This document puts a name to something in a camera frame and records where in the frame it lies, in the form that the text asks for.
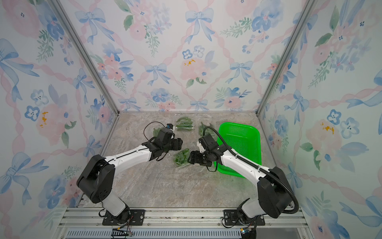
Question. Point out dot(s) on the bright green plastic basket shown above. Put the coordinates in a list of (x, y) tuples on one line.
[(244, 139)]

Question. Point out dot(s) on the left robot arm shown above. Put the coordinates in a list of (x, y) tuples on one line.
[(97, 178)]

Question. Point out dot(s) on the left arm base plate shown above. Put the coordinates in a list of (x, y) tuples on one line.
[(132, 217)]

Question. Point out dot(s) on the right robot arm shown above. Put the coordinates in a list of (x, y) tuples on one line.
[(274, 193)]

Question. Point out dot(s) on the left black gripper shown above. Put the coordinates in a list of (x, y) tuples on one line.
[(178, 144)]

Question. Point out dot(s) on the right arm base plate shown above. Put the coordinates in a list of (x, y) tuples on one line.
[(232, 217)]

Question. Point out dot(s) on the left aluminium corner post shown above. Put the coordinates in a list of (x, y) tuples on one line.
[(79, 46)]

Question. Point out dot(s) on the aluminium front rail frame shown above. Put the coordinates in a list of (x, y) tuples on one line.
[(180, 223)]

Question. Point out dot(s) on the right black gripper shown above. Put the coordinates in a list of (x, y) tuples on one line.
[(194, 158)]

